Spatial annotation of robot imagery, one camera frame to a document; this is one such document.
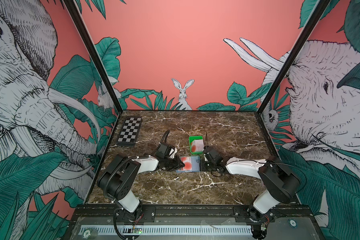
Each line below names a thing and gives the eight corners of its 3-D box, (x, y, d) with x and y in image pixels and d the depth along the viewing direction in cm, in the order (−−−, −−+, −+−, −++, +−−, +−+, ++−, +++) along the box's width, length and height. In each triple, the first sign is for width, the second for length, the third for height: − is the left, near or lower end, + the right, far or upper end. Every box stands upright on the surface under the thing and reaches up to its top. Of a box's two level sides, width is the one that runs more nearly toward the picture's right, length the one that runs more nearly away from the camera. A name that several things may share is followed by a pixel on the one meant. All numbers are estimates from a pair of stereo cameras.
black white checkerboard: (118, 145, 102) (116, 142, 99) (127, 120, 117) (125, 116, 114) (136, 145, 102) (134, 142, 99) (142, 120, 117) (141, 116, 114)
